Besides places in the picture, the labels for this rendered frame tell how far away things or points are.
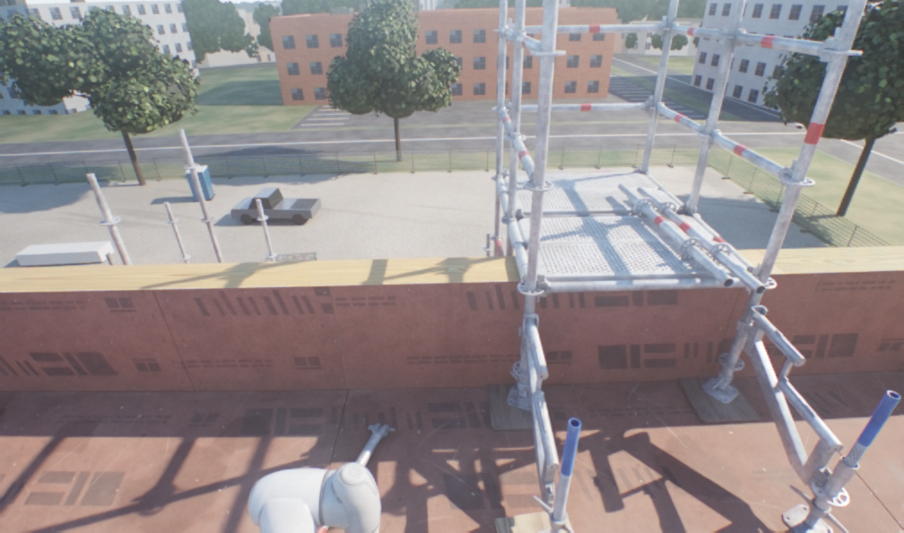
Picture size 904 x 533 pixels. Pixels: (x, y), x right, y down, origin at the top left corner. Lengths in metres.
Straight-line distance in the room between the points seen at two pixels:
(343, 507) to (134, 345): 1.92
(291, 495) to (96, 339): 1.96
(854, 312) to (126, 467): 3.78
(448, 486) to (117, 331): 1.88
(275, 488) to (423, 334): 1.27
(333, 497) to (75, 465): 1.90
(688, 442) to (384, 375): 1.58
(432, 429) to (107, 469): 1.58
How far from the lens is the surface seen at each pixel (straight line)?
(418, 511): 2.21
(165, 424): 2.91
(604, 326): 2.48
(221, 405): 2.87
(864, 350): 3.40
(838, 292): 2.99
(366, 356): 2.51
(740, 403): 2.90
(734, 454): 2.67
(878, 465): 3.00
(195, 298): 2.56
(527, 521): 2.17
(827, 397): 3.22
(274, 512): 1.31
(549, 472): 1.94
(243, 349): 2.67
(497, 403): 2.53
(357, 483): 1.25
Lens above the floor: 1.90
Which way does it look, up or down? 29 degrees down
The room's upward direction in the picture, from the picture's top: 1 degrees counter-clockwise
